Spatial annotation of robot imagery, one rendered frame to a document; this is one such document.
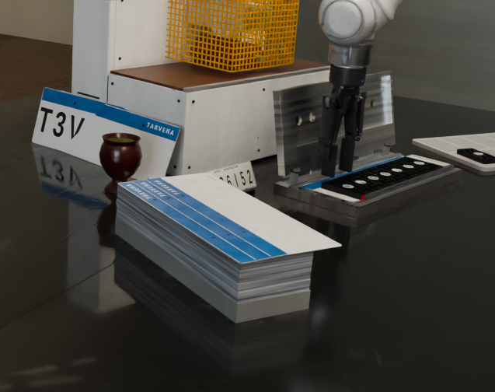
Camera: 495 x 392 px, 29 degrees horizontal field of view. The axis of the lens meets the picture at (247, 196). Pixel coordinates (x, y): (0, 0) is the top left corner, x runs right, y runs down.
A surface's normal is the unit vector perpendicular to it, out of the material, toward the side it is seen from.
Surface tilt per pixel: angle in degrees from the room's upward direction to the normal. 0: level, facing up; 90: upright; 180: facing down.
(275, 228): 0
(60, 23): 90
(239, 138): 90
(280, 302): 90
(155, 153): 69
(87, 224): 0
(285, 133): 79
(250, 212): 0
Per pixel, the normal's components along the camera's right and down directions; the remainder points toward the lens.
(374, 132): 0.77, 0.06
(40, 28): 0.91, 0.19
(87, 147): -0.61, -0.18
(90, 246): 0.07, -0.95
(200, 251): -0.84, 0.10
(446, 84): -0.41, 0.25
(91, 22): -0.62, 0.18
